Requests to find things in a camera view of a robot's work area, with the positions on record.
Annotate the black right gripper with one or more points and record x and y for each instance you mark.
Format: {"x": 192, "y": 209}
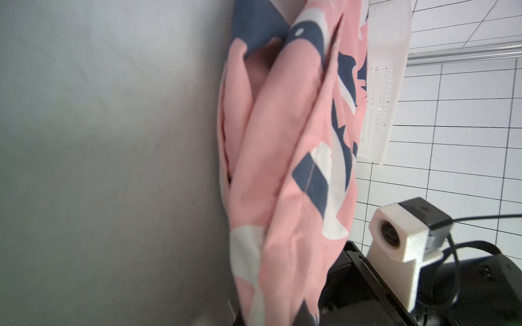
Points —
{"x": 354, "y": 294}

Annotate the pink shark print shorts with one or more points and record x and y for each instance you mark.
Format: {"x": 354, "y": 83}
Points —
{"x": 291, "y": 106}

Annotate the white perforated basket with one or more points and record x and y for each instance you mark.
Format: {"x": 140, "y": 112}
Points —
{"x": 389, "y": 34}

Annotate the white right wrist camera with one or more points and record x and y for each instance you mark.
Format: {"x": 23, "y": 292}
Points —
{"x": 406, "y": 237}

